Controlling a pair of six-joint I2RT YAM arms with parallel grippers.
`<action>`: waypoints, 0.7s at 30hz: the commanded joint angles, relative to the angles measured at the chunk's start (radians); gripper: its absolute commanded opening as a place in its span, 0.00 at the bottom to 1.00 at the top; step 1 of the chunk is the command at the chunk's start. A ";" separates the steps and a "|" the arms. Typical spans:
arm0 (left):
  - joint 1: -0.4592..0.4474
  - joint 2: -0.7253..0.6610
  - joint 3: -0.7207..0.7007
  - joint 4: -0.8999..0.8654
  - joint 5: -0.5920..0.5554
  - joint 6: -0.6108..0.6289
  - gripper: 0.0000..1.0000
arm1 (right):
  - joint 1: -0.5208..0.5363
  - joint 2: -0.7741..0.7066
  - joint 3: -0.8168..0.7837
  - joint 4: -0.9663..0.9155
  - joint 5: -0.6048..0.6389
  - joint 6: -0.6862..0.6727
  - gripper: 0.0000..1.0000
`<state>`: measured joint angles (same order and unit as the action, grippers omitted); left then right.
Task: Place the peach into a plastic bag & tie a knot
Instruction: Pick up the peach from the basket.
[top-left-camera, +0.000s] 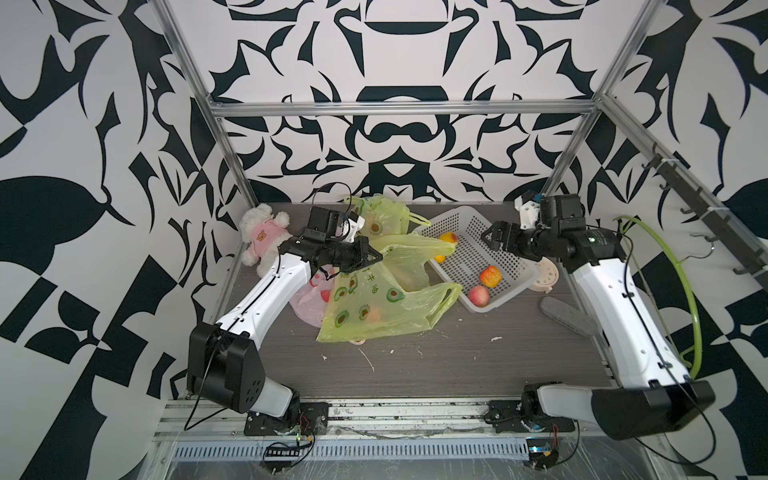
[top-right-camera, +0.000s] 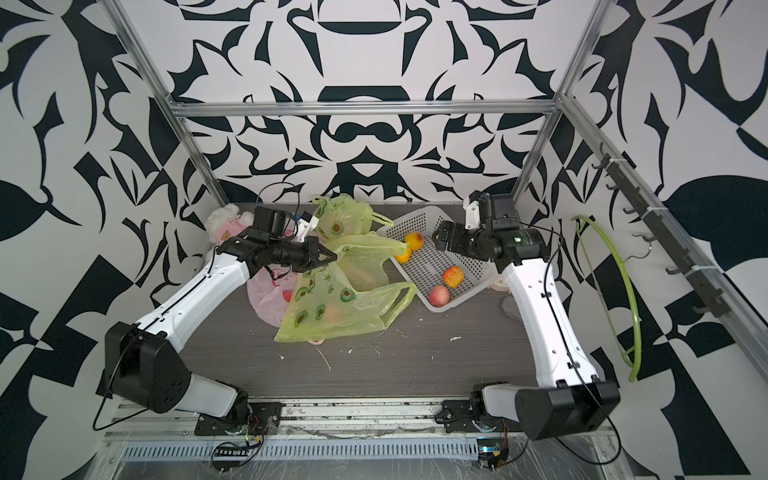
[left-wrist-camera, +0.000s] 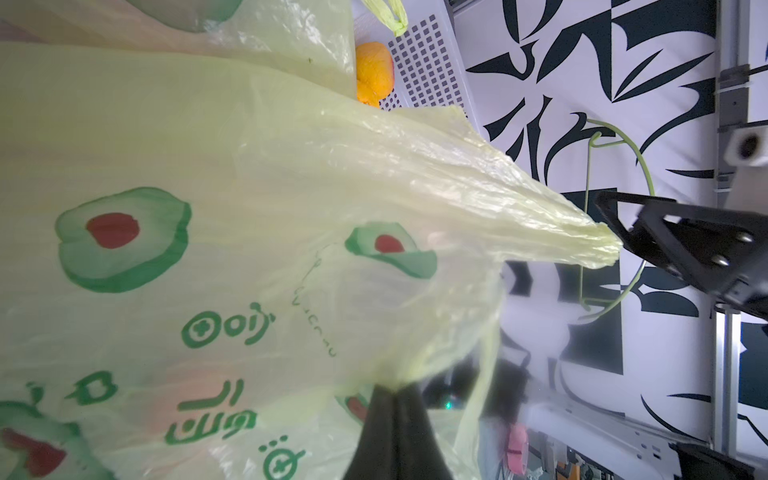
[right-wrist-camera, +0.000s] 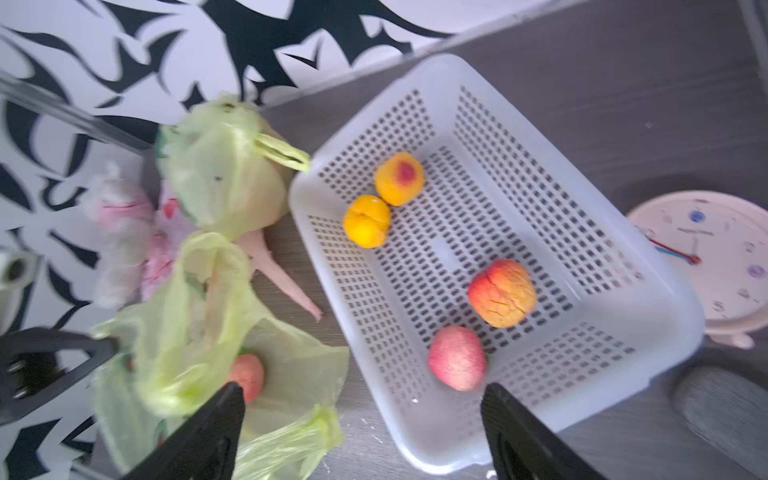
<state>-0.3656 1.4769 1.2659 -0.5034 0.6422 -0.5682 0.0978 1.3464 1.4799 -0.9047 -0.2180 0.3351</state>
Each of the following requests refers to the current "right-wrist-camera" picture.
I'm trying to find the green avocado print plastic bag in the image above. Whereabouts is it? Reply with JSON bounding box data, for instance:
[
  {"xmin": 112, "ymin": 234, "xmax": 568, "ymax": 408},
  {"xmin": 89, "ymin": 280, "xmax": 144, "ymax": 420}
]
[{"xmin": 154, "ymin": 94, "xmax": 310, "ymax": 241}]

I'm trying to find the red peach basket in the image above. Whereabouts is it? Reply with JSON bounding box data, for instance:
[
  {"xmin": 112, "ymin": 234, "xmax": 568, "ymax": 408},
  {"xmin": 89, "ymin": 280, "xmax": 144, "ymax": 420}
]
[
  {"xmin": 428, "ymin": 326, "xmax": 487, "ymax": 392},
  {"xmin": 227, "ymin": 354, "xmax": 265, "ymax": 404}
]

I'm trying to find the yellow fruit upper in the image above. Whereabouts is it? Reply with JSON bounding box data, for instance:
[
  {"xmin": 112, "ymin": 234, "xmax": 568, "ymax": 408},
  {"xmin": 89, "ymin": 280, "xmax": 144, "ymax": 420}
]
[{"xmin": 374, "ymin": 152, "xmax": 425, "ymax": 206}]

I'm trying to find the white plush bear pink shirt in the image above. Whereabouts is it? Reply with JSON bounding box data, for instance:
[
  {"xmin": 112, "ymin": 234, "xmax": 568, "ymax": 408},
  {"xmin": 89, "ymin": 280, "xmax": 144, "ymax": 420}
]
[{"xmin": 78, "ymin": 162, "xmax": 172, "ymax": 309}]

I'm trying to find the pink apple print plastic bag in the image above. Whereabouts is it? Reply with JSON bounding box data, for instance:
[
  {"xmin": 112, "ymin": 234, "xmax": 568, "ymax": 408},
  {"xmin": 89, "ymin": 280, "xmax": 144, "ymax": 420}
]
[{"xmin": 140, "ymin": 181, "xmax": 322, "ymax": 322}]

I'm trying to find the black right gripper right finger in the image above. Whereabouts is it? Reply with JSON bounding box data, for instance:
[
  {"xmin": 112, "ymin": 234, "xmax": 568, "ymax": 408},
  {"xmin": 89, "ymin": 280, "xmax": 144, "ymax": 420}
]
[{"xmin": 480, "ymin": 383, "xmax": 604, "ymax": 480}]

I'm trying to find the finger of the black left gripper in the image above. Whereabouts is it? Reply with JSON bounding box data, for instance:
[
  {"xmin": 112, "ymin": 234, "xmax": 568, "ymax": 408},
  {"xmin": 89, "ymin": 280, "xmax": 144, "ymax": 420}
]
[{"xmin": 1, "ymin": 327, "xmax": 117, "ymax": 426}]

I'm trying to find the beige round perforated disc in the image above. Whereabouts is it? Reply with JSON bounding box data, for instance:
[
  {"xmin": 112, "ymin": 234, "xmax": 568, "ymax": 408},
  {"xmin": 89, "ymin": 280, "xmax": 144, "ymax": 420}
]
[{"xmin": 627, "ymin": 190, "xmax": 767, "ymax": 350}]

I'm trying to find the white perforated plastic basket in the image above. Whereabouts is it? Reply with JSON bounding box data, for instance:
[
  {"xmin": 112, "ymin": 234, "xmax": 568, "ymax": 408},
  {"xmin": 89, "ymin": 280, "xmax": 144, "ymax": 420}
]
[{"xmin": 289, "ymin": 54, "xmax": 704, "ymax": 475}]

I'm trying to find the grey oblong pad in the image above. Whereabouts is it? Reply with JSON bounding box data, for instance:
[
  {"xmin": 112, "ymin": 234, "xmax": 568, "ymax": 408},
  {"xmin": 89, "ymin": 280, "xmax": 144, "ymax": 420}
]
[{"xmin": 672, "ymin": 365, "xmax": 767, "ymax": 479}]

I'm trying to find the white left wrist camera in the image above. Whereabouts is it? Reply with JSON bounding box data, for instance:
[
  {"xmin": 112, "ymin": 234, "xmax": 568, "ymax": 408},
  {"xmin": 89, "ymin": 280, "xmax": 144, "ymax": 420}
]
[{"xmin": 1, "ymin": 246, "xmax": 38, "ymax": 334}]

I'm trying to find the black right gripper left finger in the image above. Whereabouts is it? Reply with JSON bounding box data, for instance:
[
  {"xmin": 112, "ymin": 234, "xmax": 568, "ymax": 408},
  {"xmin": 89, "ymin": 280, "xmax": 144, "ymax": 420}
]
[{"xmin": 124, "ymin": 382, "xmax": 245, "ymax": 480}]

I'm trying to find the red yellow peach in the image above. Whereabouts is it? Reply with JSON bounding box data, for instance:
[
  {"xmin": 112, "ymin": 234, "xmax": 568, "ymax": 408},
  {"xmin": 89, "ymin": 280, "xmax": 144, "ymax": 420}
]
[{"xmin": 467, "ymin": 259, "xmax": 537, "ymax": 329}]

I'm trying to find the yellow fruit lower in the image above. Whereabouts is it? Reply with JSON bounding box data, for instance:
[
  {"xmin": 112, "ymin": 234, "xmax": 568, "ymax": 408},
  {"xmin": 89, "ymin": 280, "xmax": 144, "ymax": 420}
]
[{"xmin": 343, "ymin": 195, "xmax": 391, "ymax": 249}]

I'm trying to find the red peach basket front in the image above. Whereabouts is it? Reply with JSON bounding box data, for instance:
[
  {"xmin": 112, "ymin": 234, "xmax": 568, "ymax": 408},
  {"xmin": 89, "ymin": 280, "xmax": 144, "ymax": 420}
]
[{"xmin": 428, "ymin": 326, "xmax": 487, "ymax": 392}]

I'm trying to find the yellow fruit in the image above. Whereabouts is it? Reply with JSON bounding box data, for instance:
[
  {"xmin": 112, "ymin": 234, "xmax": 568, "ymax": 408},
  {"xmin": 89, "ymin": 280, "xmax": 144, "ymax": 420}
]
[
  {"xmin": 374, "ymin": 152, "xmax": 425, "ymax": 206},
  {"xmin": 343, "ymin": 195, "xmax": 391, "ymax": 249}
]

